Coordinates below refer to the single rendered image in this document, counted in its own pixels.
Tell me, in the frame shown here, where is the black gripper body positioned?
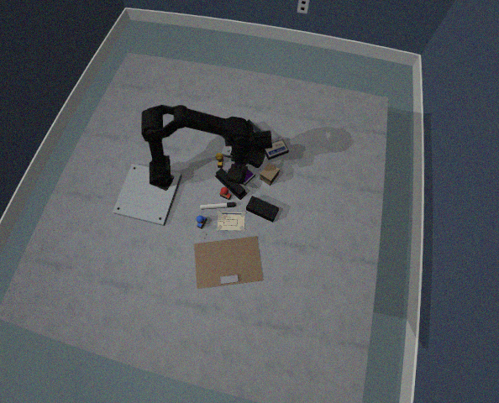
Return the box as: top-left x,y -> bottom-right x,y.
226,147 -> 250,184

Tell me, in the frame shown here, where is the white marker pen with black cap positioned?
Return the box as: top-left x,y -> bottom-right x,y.
200,202 -> 236,209

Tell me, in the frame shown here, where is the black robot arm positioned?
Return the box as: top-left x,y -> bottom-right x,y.
141,105 -> 272,191

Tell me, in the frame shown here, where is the tan box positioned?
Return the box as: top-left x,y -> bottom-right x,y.
260,163 -> 280,185

